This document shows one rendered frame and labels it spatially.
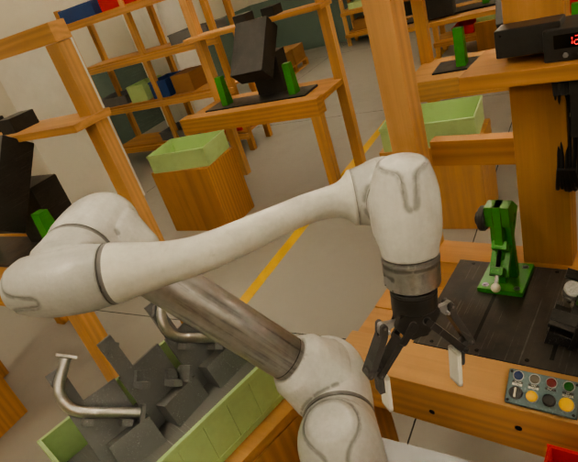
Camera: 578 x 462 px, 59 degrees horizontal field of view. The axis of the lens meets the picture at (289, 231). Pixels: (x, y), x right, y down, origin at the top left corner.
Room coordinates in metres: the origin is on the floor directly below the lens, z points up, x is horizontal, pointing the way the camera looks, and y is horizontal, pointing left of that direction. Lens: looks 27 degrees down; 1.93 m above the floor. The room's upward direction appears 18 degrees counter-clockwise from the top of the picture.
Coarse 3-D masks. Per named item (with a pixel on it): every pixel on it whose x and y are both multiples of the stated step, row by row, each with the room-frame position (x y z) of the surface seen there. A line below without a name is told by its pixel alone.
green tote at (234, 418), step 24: (120, 384) 1.30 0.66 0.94; (240, 384) 1.10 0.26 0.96; (264, 384) 1.15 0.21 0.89; (216, 408) 1.04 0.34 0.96; (240, 408) 1.09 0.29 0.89; (264, 408) 1.13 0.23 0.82; (72, 432) 1.19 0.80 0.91; (192, 432) 0.99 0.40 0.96; (216, 432) 1.03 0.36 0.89; (240, 432) 1.06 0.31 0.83; (48, 456) 1.11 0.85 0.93; (168, 456) 0.94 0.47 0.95; (192, 456) 0.98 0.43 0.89; (216, 456) 1.01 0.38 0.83
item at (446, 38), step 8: (456, 0) 7.58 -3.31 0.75; (464, 0) 7.52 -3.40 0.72; (472, 0) 7.44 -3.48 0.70; (576, 0) 6.70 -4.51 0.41; (456, 24) 7.86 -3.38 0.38; (464, 24) 7.91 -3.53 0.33; (472, 24) 7.46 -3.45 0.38; (440, 32) 8.09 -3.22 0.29; (448, 32) 8.03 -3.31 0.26; (464, 32) 7.54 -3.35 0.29; (472, 32) 7.47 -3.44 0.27; (440, 40) 7.69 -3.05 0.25; (448, 40) 7.59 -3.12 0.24; (472, 40) 7.39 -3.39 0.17; (440, 48) 7.75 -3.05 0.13; (440, 56) 7.71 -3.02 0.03
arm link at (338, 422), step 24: (312, 408) 0.72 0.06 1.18; (336, 408) 0.69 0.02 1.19; (360, 408) 0.70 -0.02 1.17; (312, 432) 0.66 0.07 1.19; (336, 432) 0.65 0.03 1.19; (360, 432) 0.64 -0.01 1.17; (312, 456) 0.63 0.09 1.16; (336, 456) 0.62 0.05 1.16; (360, 456) 0.61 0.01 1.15; (384, 456) 0.65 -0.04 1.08
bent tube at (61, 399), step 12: (60, 360) 1.18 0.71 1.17; (60, 372) 1.16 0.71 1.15; (60, 384) 1.14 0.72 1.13; (60, 396) 1.12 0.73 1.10; (72, 408) 1.11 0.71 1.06; (84, 408) 1.12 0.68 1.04; (96, 408) 1.12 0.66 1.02; (108, 408) 1.13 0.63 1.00; (120, 408) 1.14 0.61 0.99; (132, 408) 1.14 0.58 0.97
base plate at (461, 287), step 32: (448, 288) 1.29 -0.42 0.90; (544, 288) 1.15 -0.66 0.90; (448, 320) 1.15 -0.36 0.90; (480, 320) 1.11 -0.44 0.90; (512, 320) 1.07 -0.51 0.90; (544, 320) 1.03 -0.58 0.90; (480, 352) 1.00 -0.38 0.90; (512, 352) 0.96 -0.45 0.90; (544, 352) 0.93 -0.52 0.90; (576, 352) 0.90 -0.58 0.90
